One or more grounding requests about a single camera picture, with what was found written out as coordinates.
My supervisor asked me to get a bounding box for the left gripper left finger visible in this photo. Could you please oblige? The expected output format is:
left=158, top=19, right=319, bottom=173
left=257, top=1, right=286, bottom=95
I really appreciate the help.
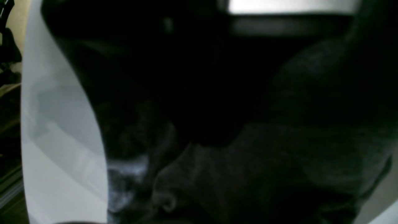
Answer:
left=41, top=0, right=218, bottom=156

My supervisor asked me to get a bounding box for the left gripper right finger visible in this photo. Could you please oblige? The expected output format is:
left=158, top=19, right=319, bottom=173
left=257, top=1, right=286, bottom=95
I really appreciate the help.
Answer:
left=218, top=14, right=354, bottom=146

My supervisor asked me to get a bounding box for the grey T-shirt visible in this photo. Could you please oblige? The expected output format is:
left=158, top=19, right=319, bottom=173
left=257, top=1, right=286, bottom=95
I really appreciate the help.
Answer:
left=106, top=35, right=397, bottom=224

